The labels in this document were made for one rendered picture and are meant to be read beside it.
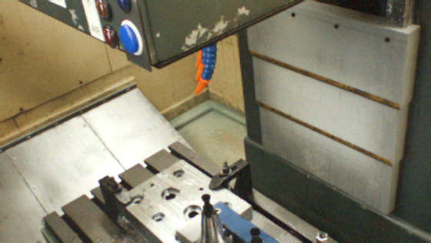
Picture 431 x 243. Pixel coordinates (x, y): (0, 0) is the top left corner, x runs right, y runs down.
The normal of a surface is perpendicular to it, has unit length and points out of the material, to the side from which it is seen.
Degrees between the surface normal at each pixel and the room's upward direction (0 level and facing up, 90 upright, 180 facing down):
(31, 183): 26
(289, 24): 90
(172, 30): 90
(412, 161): 90
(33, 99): 90
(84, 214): 0
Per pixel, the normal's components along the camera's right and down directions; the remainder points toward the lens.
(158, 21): 0.30, 0.50
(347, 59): -0.76, 0.44
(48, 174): 0.14, -0.59
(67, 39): 0.64, 0.36
